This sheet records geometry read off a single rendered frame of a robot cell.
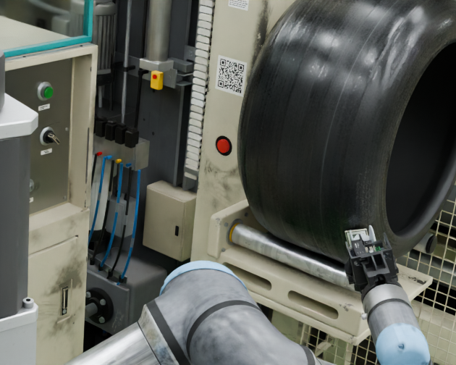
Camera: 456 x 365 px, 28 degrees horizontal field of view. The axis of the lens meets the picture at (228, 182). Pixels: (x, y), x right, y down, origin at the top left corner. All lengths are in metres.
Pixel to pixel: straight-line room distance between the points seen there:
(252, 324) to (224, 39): 0.91
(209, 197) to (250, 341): 0.94
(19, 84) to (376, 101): 0.70
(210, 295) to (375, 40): 0.63
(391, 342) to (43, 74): 0.91
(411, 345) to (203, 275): 0.34
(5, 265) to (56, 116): 1.29
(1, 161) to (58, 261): 1.38
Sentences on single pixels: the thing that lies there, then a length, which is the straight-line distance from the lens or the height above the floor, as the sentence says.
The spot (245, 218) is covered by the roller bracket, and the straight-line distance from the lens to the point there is 2.00.
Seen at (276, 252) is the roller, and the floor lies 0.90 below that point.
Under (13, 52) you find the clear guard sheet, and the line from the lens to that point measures 1.78.
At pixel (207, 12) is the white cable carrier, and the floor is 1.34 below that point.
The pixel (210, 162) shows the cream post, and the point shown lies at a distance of 2.03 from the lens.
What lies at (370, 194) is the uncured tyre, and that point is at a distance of 1.65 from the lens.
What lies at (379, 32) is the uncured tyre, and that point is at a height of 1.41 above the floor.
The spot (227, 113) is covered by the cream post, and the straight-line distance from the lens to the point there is 1.98.
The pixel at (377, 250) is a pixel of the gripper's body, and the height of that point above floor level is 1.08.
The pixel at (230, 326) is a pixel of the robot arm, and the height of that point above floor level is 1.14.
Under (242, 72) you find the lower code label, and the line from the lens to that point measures 1.93.
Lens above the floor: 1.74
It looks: 22 degrees down
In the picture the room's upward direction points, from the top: 6 degrees clockwise
